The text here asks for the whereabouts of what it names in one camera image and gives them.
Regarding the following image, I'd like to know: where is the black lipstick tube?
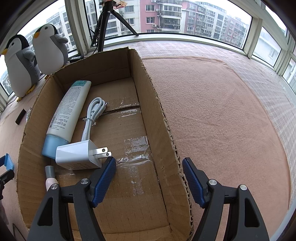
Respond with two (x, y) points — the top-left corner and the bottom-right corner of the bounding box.
(15, 109), (27, 125)

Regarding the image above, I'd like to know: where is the black tripod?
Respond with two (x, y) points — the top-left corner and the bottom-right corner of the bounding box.
(91, 1), (138, 52)

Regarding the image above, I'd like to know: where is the small plush penguin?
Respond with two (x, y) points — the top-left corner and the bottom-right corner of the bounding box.
(33, 24), (68, 75)

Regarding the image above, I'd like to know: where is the blue sanitizer bottle keychain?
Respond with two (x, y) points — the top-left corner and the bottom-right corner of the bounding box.
(26, 107), (32, 122)

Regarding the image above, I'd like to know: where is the large plush penguin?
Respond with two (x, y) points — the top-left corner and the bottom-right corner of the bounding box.
(1, 35), (41, 101)

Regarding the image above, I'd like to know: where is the white cable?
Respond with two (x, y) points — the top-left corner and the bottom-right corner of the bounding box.
(81, 96), (108, 142)

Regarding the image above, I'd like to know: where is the black inline remote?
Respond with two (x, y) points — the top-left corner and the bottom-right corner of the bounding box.
(69, 55), (85, 63)

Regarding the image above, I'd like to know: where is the brown cardboard box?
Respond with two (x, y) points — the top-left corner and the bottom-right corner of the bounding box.
(17, 48), (193, 240)

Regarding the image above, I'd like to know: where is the white blue lotion tube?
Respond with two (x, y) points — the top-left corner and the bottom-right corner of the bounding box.
(42, 80), (91, 159)

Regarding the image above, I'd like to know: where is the small pink white bottle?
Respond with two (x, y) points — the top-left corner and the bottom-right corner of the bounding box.
(45, 165), (58, 191)

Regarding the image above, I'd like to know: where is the white USB charger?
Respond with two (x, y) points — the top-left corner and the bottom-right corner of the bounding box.
(55, 140), (112, 170)

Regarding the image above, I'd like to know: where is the pink blanket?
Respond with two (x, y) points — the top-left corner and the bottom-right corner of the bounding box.
(1, 49), (291, 240)

